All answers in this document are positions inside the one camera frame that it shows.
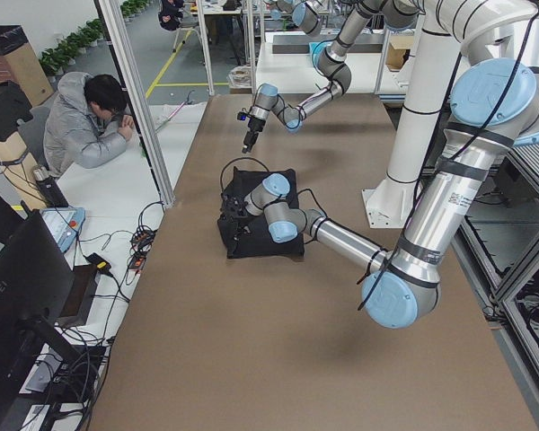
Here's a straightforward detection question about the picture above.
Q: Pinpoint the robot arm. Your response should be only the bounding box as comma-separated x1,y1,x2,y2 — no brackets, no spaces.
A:
237,1,420,154
218,1,539,329

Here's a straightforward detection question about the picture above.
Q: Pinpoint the red grey power strip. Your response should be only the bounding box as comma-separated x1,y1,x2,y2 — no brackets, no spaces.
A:
128,226,157,273

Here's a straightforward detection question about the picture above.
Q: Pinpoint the black graphic t-shirt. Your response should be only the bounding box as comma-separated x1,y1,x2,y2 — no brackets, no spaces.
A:
221,167,305,259

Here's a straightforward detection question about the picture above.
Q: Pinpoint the aluminium frame post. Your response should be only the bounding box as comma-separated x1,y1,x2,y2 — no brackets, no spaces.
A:
94,0,175,208

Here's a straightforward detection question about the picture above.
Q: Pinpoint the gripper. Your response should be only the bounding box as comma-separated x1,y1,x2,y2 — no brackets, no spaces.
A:
219,192,250,238
242,115,263,154

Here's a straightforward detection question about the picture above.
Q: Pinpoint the blue teach pendant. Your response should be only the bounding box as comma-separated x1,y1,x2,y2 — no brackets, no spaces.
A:
40,207,86,252

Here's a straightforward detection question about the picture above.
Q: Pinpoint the person in grey jacket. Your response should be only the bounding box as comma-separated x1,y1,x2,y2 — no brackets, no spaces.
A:
43,72,135,178

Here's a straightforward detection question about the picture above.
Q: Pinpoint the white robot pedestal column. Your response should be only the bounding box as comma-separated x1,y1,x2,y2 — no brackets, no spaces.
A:
364,1,462,228

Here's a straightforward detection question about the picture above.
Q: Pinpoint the black computer monitor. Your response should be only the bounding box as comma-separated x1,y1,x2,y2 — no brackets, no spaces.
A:
0,212,81,402

